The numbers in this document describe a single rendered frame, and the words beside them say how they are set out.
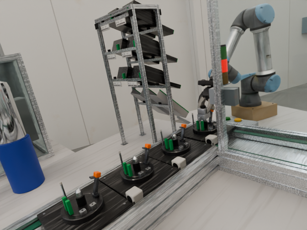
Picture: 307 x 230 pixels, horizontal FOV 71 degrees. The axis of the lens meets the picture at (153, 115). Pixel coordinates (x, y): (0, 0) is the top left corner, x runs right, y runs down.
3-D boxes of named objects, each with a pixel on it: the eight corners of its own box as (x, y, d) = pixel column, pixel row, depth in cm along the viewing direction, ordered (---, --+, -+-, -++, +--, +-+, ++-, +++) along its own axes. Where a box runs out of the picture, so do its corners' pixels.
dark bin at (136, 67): (167, 87, 143) (169, 76, 143) (180, 88, 132) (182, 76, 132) (130, 77, 127) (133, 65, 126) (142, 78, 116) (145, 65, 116)
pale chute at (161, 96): (173, 114, 150) (176, 109, 151) (186, 117, 139) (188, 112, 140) (144, 94, 134) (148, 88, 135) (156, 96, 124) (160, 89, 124)
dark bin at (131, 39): (164, 63, 138) (166, 52, 138) (177, 62, 128) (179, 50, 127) (125, 49, 122) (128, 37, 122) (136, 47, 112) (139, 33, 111)
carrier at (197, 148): (174, 138, 121) (171, 117, 117) (211, 147, 103) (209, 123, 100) (142, 157, 105) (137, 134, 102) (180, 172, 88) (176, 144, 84)
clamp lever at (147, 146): (146, 160, 92) (148, 143, 92) (149, 161, 91) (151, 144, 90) (140, 161, 90) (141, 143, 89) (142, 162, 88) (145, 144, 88)
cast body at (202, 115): (203, 116, 121) (203, 104, 119) (210, 117, 118) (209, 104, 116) (195, 120, 116) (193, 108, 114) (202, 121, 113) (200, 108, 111)
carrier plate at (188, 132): (199, 123, 137) (199, 120, 136) (236, 128, 119) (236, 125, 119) (175, 137, 121) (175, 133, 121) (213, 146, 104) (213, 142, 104)
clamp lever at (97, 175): (96, 191, 77) (98, 170, 76) (98, 193, 75) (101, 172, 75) (87, 193, 74) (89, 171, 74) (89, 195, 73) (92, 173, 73)
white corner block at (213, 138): (210, 141, 110) (209, 133, 109) (218, 143, 107) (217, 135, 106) (205, 144, 107) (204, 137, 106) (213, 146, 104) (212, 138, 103)
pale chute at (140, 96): (158, 112, 161) (161, 107, 161) (169, 115, 150) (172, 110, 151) (129, 93, 145) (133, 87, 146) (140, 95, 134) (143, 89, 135)
